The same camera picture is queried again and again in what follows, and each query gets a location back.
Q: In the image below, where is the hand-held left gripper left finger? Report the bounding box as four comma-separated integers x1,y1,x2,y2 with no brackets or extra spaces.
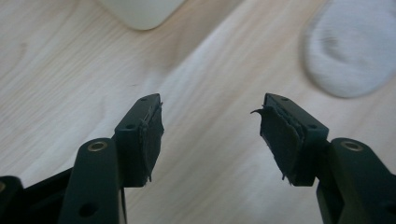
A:
114,92,165,189

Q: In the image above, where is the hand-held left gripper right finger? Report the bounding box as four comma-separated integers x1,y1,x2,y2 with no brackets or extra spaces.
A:
250,91,330,188

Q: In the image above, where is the light grey fuzzy cloth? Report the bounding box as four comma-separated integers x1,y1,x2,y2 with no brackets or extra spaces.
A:
301,0,396,99

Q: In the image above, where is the white plastic container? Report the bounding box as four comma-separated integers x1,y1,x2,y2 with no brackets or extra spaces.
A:
96,0,188,32

